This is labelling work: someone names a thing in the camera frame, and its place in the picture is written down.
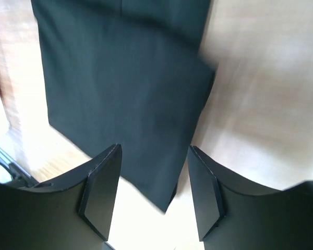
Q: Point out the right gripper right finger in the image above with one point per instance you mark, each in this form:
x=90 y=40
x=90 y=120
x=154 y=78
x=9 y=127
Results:
x=206 y=179

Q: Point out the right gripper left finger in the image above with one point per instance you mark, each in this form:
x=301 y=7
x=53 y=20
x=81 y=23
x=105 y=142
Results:
x=99 y=178

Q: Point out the black t-shirt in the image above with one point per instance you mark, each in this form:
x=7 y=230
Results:
x=127 y=72

